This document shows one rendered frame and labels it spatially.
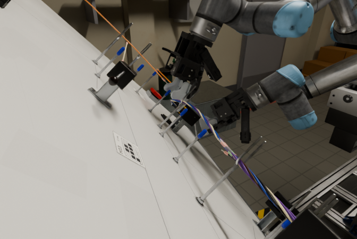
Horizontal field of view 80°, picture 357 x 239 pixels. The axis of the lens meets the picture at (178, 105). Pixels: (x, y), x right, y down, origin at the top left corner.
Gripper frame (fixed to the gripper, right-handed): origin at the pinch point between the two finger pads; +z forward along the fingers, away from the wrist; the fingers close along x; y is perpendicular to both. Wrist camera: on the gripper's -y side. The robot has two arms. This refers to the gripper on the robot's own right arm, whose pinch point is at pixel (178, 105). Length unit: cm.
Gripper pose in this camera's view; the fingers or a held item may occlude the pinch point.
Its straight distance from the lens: 63.9
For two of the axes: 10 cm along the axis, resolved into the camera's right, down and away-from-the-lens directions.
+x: 3.9, 4.4, -8.0
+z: -3.9, 8.7, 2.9
